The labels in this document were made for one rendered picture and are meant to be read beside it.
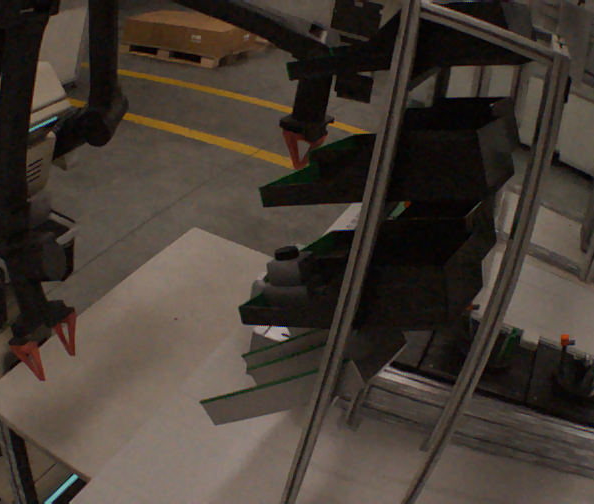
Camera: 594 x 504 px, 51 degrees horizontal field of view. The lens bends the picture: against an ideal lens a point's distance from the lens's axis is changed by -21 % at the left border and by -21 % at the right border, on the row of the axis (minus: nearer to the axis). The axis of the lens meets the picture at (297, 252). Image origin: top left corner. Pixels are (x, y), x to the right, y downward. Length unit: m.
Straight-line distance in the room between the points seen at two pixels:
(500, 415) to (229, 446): 0.49
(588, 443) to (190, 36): 5.93
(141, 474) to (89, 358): 0.32
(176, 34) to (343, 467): 5.89
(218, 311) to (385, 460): 0.53
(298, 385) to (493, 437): 0.53
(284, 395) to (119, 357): 0.50
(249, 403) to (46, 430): 0.41
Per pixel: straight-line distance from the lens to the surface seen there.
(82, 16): 5.81
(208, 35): 6.64
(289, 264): 0.95
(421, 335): 1.44
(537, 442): 1.36
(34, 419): 1.24
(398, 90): 0.73
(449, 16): 0.71
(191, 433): 1.25
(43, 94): 1.31
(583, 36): 2.22
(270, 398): 0.99
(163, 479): 1.16
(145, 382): 1.35
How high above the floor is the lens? 1.72
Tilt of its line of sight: 28 degrees down
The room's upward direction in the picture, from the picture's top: 12 degrees clockwise
